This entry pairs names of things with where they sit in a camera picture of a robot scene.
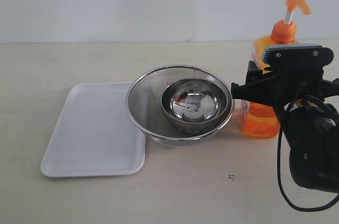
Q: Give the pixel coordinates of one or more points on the steel mesh colander basin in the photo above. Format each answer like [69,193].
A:
[143,104]

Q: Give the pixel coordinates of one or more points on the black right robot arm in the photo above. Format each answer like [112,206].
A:
[309,124]

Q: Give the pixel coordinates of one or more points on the orange pump soap bottle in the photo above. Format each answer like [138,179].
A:
[257,120]

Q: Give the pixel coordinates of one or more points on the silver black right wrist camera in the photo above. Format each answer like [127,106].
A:
[297,56]

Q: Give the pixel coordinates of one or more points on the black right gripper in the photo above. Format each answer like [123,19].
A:
[279,89]

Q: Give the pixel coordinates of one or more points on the white rectangular plastic tray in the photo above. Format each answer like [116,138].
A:
[94,135]

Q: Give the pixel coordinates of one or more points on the small stainless steel bowl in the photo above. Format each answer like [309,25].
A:
[195,105]

